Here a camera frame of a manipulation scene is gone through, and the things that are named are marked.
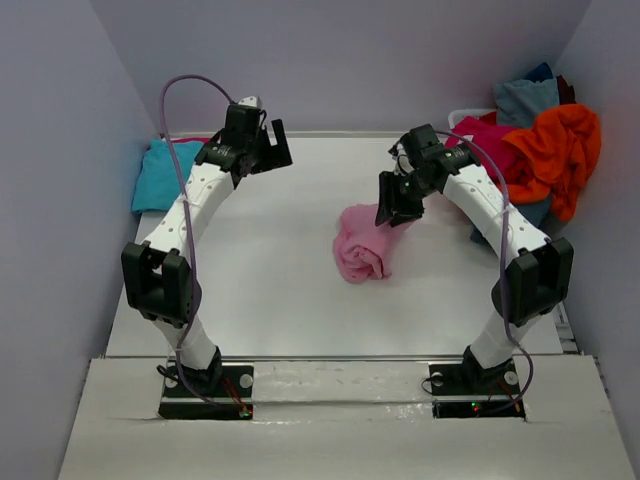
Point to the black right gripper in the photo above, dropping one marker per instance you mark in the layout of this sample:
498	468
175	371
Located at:
390	201

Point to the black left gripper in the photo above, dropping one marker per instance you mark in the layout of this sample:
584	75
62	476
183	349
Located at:
278	156

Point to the light pink t-shirt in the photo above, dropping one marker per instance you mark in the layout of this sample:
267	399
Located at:
362	250

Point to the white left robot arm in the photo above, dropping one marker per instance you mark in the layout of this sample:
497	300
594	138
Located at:
160	273

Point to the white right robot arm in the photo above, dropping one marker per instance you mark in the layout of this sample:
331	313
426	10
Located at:
534	270

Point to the folded magenta t-shirt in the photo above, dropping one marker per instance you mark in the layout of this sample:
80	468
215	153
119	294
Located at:
190	141

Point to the white laundry basket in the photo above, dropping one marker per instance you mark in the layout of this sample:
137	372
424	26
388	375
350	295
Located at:
456	116

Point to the crumpled magenta t-shirt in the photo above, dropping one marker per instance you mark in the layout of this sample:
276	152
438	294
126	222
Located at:
484	132

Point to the folded turquoise t-shirt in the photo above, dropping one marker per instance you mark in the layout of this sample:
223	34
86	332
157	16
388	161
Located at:
157	186

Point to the grey-blue t-shirt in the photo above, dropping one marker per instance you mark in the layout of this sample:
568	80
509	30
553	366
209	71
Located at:
519	102

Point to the crumpled orange t-shirt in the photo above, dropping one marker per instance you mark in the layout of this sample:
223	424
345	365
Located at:
554	159

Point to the dark blue t-shirt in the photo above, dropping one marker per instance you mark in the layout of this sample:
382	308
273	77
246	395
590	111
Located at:
540	73

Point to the maroon t-shirt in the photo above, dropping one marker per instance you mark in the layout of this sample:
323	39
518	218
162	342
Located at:
566	91

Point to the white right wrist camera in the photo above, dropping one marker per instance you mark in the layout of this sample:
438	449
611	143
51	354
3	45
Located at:
398	156

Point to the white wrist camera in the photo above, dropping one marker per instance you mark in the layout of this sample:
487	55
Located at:
398	156
251	101

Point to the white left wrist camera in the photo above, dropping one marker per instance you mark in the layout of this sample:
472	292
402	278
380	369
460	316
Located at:
251	101

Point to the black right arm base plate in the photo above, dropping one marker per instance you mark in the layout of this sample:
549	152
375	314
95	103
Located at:
456	397

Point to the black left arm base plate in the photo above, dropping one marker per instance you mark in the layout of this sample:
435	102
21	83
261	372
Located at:
229	400

